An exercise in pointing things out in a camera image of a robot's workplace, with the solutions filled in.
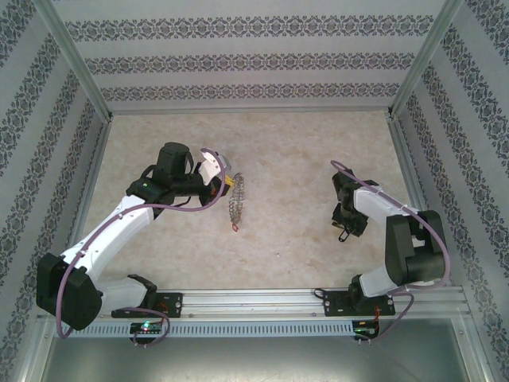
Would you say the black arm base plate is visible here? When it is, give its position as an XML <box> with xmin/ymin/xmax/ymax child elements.
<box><xmin>111</xmin><ymin>291</ymin><xmax>185</xmax><ymax>319</ymax></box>
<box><xmin>323</xmin><ymin>288</ymin><xmax>397</xmax><ymax>318</ymax></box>

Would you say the aluminium corner post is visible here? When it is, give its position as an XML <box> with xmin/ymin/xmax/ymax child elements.
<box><xmin>386</xmin><ymin>0</ymin><xmax>467</xmax><ymax>121</ymax></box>
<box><xmin>39</xmin><ymin>0</ymin><xmax>115</xmax><ymax>125</ymax></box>

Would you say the small green circuit board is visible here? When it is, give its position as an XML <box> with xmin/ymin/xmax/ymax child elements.
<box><xmin>352</xmin><ymin>318</ymin><xmax>381</xmax><ymax>338</ymax></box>
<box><xmin>130</xmin><ymin>320</ymin><xmax>165</xmax><ymax>335</ymax></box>

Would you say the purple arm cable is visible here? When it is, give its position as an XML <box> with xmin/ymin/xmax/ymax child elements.
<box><xmin>331</xmin><ymin>159</ymin><xmax>453</xmax><ymax>340</ymax></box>
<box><xmin>56</xmin><ymin>146</ymin><xmax>228</xmax><ymax>340</ymax></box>

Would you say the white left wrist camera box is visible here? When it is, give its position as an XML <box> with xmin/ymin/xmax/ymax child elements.
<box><xmin>198</xmin><ymin>147</ymin><xmax>224</xmax><ymax>186</ymax></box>

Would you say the grey sheet metal shelf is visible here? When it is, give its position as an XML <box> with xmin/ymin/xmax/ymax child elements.
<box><xmin>34</xmin><ymin>318</ymin><xmax>483</xmax><ymax>382</ymax></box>

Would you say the slotted grey cable duct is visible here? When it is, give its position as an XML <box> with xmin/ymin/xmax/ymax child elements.
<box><xmin>84</xmin><ymin>319</ymin><xmax>356</xmax><ymax>338</ymax></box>

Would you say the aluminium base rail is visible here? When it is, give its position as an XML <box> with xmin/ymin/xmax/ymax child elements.
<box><xmin>39</xmin><ymin>286</ymin><xmax>467</xmax><ymax>320</ymax></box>

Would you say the aluminium side rail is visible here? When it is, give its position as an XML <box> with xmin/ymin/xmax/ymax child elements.
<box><xmin>54</xmin><ymin>118</ymin><xmax>115</xmax><ymax>292</ymax></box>
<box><xmin>387</xmin><ymin>115</ymin><xmax>449</xmax><ymax>288</ymax></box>

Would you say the steel keyring disc with rings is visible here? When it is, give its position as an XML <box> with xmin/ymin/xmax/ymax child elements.
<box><xmin>226</xmin><ymin>171</ymin><xmax>247</xmax><ymax>232</ymax></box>

